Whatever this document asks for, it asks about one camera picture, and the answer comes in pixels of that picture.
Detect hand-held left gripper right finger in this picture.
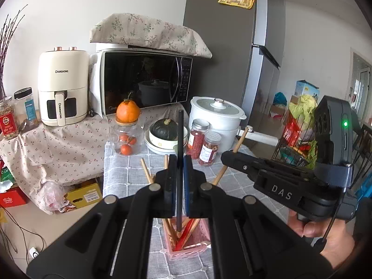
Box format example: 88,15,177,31
183,155,329,279

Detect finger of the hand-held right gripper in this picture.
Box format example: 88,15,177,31
220,149,316,181

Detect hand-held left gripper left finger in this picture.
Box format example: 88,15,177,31
27,154,178,279

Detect single bamboo chopstick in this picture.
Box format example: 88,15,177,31
212,126,253,186

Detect red plastic spoon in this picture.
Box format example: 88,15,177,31
174,218,198,250

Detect black chopstick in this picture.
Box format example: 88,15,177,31
176,110,184,232

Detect pink perforated utensil basket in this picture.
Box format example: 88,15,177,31
163,218,211,260

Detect person's right forearm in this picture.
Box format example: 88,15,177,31
320,198,372,279

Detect person's right hand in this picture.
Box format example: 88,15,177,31
286,209,356,260

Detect leafy green herbs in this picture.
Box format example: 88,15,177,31
306,139,319,169

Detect clear jar dried red peppers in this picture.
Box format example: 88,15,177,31
198,132,221,167

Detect red snack packet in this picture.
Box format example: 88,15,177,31
283,118,303,147

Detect white bowl with saucer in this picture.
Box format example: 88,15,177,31
144,138,178,155

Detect napa cabbage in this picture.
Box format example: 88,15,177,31
289,94,319,120

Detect clear jar red berries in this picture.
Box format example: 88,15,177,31
187,119,210,160

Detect white electric cooking pot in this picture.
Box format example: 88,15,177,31
190,96,287,149

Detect blue plastic crate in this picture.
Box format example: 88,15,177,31
350,163,372,198

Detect blue yellow carton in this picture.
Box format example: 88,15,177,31
295,80,320,99

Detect dark green squash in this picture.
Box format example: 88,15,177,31
149,119,178,141

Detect brown cardboard box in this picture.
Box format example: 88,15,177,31
269,105,288,120

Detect white glass door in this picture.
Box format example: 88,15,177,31
349,51,372,123

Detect blue plastic bag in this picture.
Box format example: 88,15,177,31
273,92,288,106

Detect glass jar wooden lid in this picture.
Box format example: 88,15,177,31
109,119,145,155

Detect large orange with stem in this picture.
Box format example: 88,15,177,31
116,92,141,123

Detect yellow cardboard box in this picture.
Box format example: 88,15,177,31
65,182,103,210

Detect black microwave oven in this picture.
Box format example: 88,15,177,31
90,49,194,116

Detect grey refrigerator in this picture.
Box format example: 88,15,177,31
183,0,287,140

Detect cherry print tablecloth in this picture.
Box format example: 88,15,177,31
0,105,181,210

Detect pink white plastic bag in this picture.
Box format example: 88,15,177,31
36,180,69,216

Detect cream air fryer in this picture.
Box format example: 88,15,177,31
38,46,90,127

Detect floral cloth cover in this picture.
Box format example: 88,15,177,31
90,13,213,59

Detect red cardboard box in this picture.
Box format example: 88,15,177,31
0,186,30,208

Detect clear jar black lid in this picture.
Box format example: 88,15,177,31
14,87,38,131

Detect green white box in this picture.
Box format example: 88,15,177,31
0,167,13,185

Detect nut jar red label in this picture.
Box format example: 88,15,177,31
0,96,20,140

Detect bare decorative branches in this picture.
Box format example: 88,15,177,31
0,4,28,99

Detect black wire rack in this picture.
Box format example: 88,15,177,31
272,112,372,181

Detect black floor cable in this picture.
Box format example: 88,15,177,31
0,206,47,256

